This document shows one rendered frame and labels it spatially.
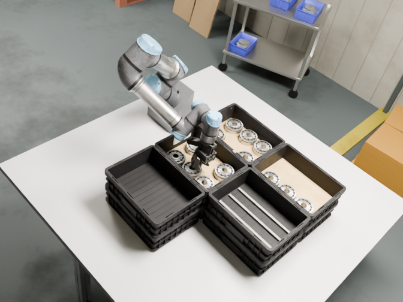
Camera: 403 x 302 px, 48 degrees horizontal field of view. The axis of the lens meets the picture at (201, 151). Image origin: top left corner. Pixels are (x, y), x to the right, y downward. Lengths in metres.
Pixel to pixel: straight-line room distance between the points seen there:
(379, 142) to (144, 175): 1.96
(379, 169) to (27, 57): 3.20
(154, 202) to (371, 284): 1.69
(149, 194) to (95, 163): 0.44
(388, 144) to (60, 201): 2.39
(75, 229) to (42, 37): 2.88
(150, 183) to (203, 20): 2.99
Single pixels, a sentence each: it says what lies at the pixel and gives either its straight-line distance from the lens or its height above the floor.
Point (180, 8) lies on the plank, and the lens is 5.26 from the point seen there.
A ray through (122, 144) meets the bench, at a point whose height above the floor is 0.70.
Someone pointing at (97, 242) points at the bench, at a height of 0.70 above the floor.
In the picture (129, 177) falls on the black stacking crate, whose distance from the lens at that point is 2.27.
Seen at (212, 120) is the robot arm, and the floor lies 1.20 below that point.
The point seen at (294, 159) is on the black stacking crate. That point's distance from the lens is 2.47.
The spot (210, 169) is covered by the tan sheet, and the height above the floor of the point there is 0.83.
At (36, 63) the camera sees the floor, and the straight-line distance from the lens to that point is 4.44.
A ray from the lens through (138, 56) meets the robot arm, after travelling 2.08.
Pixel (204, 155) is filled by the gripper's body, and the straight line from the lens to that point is 2.19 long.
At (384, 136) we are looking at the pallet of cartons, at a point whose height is 0.40.
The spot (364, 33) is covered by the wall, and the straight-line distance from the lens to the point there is 4.52.
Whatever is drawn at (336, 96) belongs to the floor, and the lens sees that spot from 4.62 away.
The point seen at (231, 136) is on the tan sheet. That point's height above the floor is 0.83.
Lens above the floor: 2.54
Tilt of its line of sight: 45 degrees down
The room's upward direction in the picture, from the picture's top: 11 degrees clockwise
